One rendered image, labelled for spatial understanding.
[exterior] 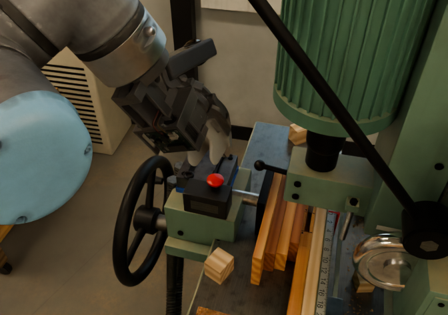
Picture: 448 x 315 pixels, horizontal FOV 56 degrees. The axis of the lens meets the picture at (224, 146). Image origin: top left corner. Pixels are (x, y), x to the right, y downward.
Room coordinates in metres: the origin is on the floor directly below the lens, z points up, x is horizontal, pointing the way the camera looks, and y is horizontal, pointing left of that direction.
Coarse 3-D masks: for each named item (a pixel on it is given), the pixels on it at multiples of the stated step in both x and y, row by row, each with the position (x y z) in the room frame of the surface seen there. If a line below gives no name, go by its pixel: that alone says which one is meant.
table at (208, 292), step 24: (264, 144) 0.74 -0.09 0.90; (288, 144) 0.74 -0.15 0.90; (168, 240) 0.49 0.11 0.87; (216, 240) 0.47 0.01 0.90; (240, 240) 0.47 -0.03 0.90; (240, 264) 0.41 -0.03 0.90; (288, 264) 0.41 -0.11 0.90; (216, 288) 0.37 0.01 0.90; (240, 288) 0.37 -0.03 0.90; (264, 288) 0.37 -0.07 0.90; (288, 288) 0.37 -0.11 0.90; (192, 312) 0.33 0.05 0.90; (240, 312) 0.33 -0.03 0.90; (264, 312) 0.33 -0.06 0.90
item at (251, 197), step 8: (272, 176) 0.54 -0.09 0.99; (264, 184) 0.52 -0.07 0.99; (232, 192) 0.53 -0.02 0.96; (240, 192) 0.53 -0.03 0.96; (248, 192) 0.53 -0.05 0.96; (264, 192) 0.50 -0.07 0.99; (248, 200) 0.52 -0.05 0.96; (256, 200) 0.51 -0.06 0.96; (264, 200) 0.48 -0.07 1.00; (264, 208) 0.47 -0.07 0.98; (256, 216) 0.48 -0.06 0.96; (256, 224) 0.48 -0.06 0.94; (256, 232) 0.48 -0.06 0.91
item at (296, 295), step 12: (312, 216) 0.49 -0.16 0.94; (312, 228) 0.46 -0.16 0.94; (300, 240) 0.44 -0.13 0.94; (300, 252) 0.41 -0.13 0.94; (300, 264) 0.39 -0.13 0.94; (300, 276) 0.37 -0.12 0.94; (300, 288) 0.35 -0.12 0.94; (300, 300) 0.33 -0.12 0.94; (288, 312) 0.31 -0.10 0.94; (300, 312) 0.31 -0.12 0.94
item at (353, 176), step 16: (304, 160) 0.50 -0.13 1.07; (352, 160) 0.50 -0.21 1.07; (288, 176) 0.48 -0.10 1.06; (304, 176) 0.47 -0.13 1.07; (320, 176) 0.47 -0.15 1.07; (336, 176) 0.47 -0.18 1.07; (352, 176) 0.47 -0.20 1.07; (368, 176) 0.47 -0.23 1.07; (288, 192) 0.47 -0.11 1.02; (304, 192) 0.47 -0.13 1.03; (320, 192) 0.46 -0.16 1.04; (336, 192) 0.45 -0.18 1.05; (352, 192) 0.45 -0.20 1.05; (368, 192) 0.44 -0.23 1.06; (336, 208) 0.45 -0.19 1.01
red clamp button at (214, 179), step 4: (208, 176) 0.51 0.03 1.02; (212, 176) 0.51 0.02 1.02; (216, 176) 0.51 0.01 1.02; (220, 176) 0.51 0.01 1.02; (208, 180) 0.50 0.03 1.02; (212, 180) 0.50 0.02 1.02; (216, 180) 0.50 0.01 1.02; (220, 180) 0.50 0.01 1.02; (208, 184) 0.50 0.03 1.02; (212, 184) 0.49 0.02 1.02; (216, 184) 0.49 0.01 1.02; (220, 184) 0.49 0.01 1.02
